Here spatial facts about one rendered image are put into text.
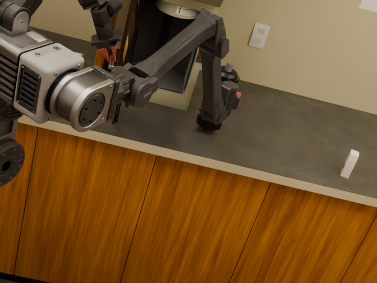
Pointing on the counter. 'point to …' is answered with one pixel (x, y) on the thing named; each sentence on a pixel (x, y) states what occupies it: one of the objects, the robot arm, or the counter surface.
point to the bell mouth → (176, 10)
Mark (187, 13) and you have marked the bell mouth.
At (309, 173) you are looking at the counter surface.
